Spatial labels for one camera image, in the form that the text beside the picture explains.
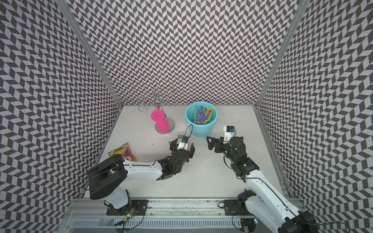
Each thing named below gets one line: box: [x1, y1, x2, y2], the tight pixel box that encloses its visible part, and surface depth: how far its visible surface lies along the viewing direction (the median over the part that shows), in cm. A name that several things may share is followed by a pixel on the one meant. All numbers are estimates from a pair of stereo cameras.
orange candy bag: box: [107, 141, 137, 162], surface depth 91 cm
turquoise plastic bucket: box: [184, 100, 219, 138], surface depth 98 cm
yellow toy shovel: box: [203, 106, 215, 125], surface depth 98 cm
